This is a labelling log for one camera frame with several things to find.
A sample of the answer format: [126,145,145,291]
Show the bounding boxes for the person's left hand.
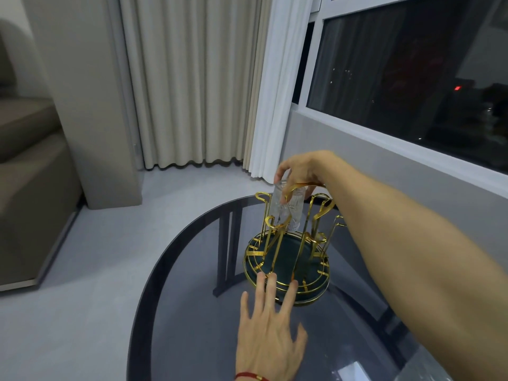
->
[235,272,309,381]

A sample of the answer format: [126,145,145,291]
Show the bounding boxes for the person's right hand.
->
[273,151,338,203]

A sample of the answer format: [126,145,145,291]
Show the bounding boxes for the clear drinking glass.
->
[269,180,312,233]

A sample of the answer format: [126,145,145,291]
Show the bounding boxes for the person's right forearm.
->
[323,151,508,381]

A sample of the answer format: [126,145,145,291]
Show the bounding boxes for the white sheer curtain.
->
[243,0,319,181]

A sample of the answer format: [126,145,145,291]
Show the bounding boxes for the beige pleated curtain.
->
[118,0,275,171]

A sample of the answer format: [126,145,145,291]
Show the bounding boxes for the white framed window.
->
[291,0,508,176]

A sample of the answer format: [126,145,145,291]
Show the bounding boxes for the brown sofa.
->
[0,20,85,292]

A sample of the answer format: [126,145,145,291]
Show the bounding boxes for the gold wire cup rack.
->
[243,182,347,307]

